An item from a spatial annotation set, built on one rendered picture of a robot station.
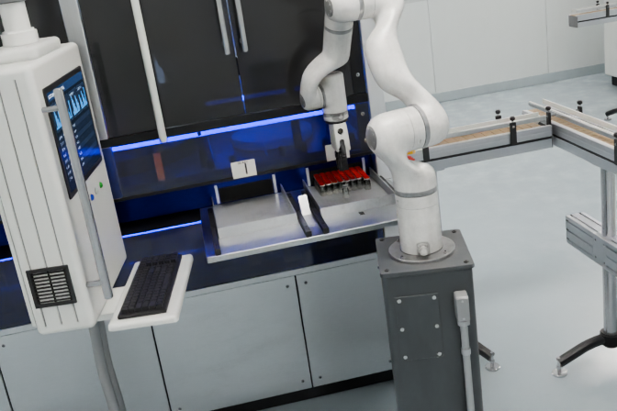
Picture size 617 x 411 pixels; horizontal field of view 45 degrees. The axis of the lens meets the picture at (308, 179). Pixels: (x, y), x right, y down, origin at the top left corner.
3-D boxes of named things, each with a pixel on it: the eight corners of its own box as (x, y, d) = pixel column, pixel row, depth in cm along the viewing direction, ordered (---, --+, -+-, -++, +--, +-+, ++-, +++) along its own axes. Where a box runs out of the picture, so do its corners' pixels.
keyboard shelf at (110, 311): (112, 272, 255) (110, 264, 254) (194, 260, 255) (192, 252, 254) (80, 338, 212) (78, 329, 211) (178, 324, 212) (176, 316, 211)
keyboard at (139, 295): (140, 262, 251) (140, 256, 251) (182, 257, 251) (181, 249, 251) (117, 320, 213) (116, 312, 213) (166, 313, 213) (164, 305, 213)
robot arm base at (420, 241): (460, 260, 207) (454, 197, 201) (391, 268, 208) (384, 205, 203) (450, 234, 225) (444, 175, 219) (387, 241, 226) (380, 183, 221)
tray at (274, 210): (212, 205, 274) (210, 196, 273) (282, 192, 278) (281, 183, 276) (218, 238, 242) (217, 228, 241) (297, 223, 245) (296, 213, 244)
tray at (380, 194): (303, 188, 279) (302, 179, 278) (371, 175, 282) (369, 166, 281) (321, 218, 247) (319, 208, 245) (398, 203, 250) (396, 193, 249)
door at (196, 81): (109, 137, 254) (68, -42, 236) (244, 113, 260) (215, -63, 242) (109, 138, 253) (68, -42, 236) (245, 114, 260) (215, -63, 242)
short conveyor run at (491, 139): (387, 181, 285) (383, 141, 280) (376, 170, 300) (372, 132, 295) (555, 148, 294) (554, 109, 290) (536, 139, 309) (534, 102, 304)
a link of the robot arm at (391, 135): (445, 190, 207) (438, 105, 200) (386, 206, 201) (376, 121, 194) (423, 180, 218) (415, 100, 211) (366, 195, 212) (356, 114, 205)
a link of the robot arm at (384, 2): (392, 160, 208) (443, 146, 214) (409, 147, 197) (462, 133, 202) (337, -3, 217) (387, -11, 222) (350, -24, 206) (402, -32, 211)
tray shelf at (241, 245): (200, 213, 274) (199, 208, 273) (384, 177, 283) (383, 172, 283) (207, 263, 229) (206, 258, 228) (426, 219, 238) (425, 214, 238)
